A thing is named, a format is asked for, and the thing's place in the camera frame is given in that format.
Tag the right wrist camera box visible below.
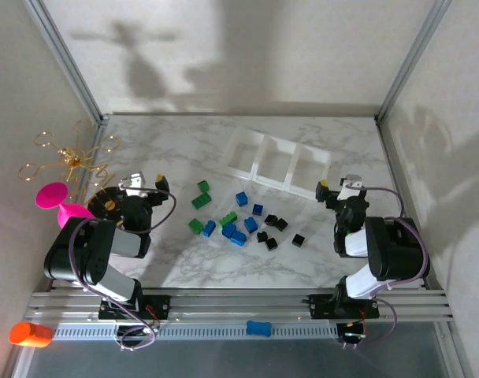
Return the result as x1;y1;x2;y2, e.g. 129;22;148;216
339;172;362;200

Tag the orange cylinder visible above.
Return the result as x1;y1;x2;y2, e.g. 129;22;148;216
9;321;54;349

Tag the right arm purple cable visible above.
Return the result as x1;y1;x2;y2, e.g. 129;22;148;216
343;185;432;351

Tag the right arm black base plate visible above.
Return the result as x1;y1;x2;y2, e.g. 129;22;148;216
309;293;382;320

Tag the gold wire jewelry stand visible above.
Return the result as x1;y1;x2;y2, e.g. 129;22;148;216
18;117;124;228

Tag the aluminium frame post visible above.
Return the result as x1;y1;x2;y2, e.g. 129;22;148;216
22;0;109;125
375;0;453;123

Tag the long green lego brick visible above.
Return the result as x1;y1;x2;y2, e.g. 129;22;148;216
191;191;213;209
218;211;240;228

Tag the grey slotted cable tray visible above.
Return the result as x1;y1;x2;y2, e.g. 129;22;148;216
52;323;341;342

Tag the blue bone-shaped piece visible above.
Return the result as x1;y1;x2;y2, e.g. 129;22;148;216
246;320;272;339

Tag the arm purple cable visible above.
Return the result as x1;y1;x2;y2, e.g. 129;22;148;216
343;185;432;351
68;187;177;351

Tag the pink plastic goblet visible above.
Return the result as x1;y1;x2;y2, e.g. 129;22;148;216
35;183;97;229

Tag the aluminium mounting rail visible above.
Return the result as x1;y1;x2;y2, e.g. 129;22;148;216
24;287;455;326

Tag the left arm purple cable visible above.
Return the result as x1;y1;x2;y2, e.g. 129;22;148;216
68;187;177;351

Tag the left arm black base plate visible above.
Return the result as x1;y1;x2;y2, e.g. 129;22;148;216
98;295;172;321

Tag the small black circuit board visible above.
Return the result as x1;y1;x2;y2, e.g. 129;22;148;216
115;324;158;343
337;321;369;343

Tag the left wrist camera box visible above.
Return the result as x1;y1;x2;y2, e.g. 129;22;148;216
118;172;147;198

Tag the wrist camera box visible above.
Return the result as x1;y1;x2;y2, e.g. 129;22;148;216
118;172;147;198
339;172;362;200

